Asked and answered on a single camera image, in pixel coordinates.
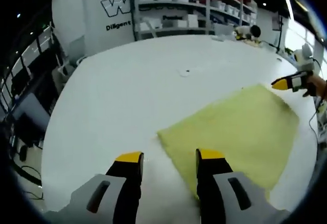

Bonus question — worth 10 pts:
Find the person's right hand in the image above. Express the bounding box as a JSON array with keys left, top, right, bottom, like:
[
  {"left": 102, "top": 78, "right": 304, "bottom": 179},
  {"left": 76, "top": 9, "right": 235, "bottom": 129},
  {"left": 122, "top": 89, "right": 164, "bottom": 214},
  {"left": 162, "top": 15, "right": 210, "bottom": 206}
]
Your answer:
[{"left": 302, "top": 74, "right": 327, "bottom": 98}]

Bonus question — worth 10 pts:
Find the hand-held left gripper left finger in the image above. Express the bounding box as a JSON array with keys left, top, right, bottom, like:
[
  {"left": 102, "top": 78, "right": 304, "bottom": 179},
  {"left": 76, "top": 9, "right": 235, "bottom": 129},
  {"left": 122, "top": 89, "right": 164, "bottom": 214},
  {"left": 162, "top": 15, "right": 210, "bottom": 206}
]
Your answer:
[{"left": 61, "top": 151, "right": 144, "bottom": 224}]

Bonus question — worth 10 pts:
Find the black tripod stand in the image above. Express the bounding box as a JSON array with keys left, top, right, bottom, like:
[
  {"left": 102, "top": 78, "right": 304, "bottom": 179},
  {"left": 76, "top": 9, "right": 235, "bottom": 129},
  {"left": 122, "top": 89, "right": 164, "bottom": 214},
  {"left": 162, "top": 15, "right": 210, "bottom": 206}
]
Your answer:
[{"left": 277, "top": 16, "right": 285, "bottom": 53}]

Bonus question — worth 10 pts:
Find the beige cloth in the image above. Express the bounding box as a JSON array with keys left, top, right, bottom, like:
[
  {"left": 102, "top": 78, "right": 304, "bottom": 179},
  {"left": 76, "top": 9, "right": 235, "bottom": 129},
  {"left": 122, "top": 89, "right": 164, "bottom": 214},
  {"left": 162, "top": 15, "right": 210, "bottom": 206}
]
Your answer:
[{"left": 245, "top": 39, "right": 266, "bottom": 47}]

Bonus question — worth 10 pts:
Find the yellow blue grey garment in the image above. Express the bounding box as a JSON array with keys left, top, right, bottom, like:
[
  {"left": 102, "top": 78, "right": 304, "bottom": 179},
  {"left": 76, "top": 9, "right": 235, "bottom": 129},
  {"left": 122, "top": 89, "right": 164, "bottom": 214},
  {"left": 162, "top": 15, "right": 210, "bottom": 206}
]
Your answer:
[{"left": 156, "top": 83, "right": 299, "bottom": 201}]

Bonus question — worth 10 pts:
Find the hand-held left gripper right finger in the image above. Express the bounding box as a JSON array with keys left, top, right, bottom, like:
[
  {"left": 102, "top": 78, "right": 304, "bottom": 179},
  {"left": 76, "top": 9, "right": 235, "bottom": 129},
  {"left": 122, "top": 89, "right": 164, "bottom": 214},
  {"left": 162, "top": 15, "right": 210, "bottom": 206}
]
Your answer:
[{"left": 195, "top": 148, "right": 292, "bottom": 224}]

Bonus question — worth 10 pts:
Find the black desk monitor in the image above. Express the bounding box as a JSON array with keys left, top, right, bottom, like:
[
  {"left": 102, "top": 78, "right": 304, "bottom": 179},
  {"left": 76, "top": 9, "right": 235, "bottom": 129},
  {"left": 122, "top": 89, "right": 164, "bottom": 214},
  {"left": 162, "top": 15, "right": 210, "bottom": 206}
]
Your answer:
[{"left": 15, "top": 93, "right": 51, "bottom": 143}]

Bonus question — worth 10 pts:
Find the grey metal shelf rack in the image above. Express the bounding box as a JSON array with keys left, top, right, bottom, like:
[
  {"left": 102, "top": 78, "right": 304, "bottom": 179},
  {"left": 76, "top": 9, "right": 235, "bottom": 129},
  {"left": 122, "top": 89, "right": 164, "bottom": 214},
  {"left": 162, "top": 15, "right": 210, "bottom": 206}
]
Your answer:
[{"left": 132, "top": 0, "right": 259, "bottom": 40}]

